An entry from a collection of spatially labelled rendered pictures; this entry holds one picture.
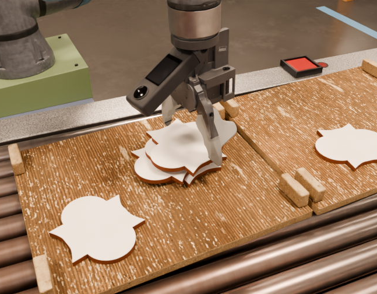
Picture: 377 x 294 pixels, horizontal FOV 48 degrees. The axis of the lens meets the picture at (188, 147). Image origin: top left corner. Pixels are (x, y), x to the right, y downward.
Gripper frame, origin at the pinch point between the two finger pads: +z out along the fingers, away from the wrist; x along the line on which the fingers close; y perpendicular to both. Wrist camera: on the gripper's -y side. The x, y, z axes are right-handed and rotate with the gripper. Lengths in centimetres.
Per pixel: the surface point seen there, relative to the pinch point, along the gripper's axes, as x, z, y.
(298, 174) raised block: -15.1, 2.0, 11.1
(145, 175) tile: -0.2, 1.5, -9.0
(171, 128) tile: 7.2, 0.6, 1.3
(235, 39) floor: 197, 96, 188
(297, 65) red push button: 15.3, 4.9, 45.0
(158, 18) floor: 272, 93, 164
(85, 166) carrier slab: 10.0, 2.9, -15.0
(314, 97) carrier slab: 1.7, 4.4, 35.4
